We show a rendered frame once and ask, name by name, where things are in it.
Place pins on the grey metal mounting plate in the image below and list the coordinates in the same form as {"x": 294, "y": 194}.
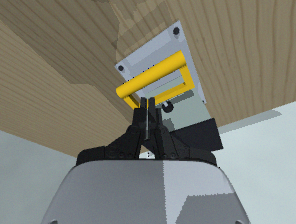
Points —
{"x": 154, "y": 51}

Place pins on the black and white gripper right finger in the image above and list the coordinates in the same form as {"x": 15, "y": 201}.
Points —
{"x": 165, "y": 145}

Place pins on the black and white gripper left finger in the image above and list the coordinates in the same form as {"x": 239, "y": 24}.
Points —
{"x": 126, "y": 146}

